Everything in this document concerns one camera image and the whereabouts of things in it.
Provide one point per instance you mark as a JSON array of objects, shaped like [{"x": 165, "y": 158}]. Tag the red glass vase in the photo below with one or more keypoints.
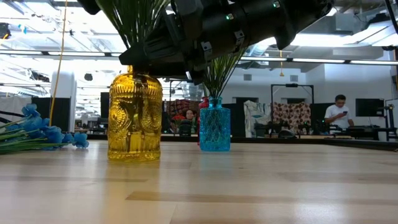
[{"x": 203, "y": 104}]

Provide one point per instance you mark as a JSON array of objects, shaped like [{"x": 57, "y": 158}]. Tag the person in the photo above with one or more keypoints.
[
  {"x": 337, "y": 113},
  {"x": 189, "y": 115}
]

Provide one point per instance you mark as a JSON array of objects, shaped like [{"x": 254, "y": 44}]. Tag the white patterned cloth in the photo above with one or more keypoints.
[{"x": 256, "y": 115}]

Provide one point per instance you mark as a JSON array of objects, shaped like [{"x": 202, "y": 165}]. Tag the black wall monitor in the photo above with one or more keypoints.
[{"x": 370, "y": 107}]

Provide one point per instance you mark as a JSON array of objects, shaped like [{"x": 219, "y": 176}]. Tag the black computer monitor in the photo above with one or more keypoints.
[{"x": 104, "y": 104}]

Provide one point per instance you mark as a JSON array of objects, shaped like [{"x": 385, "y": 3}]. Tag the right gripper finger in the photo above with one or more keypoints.
[{"x": 146, "y": 60}]

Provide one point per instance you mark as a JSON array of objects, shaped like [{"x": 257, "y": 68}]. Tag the black desk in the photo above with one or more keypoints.
[{"x": 367, "y": 128}]

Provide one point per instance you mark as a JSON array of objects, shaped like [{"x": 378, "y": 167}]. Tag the black dome object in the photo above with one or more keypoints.
[{"x": 286, "y": 133}]

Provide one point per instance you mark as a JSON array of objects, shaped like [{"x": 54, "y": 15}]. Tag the black partition panel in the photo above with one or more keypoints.
[{"x": 62, "y": 113}]

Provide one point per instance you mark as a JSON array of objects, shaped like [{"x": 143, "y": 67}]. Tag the black ceiling speaker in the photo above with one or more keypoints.
[{"x": 88, "y": 76}]

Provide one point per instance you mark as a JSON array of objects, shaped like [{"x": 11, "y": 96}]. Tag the black aluminium table frame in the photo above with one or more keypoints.
[{"x": 280, "y": 141}]

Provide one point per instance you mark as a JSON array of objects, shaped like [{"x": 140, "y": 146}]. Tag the red patterned cloth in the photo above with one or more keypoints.
[{"x": 177, "y": 107}]

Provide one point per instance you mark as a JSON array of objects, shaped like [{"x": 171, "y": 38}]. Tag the brown patterned cloth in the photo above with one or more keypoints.
[{"x": 292, "y": 113}]

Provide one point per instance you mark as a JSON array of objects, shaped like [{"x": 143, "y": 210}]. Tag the yellow glass vase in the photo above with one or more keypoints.
[{"x": 135, "y": 118}]

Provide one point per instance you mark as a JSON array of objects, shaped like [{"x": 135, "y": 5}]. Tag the blue glass vase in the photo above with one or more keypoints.
[{"x": 215, "y": 127}]

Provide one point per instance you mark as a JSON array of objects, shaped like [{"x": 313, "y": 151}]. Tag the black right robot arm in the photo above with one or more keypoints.
[{"x": 264, "y": 21}]

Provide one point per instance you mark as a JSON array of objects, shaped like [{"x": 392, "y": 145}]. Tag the black frame stand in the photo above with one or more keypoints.
[
  {"x": 177, "y": 81},
  {"x": 292, "y": 85}
]

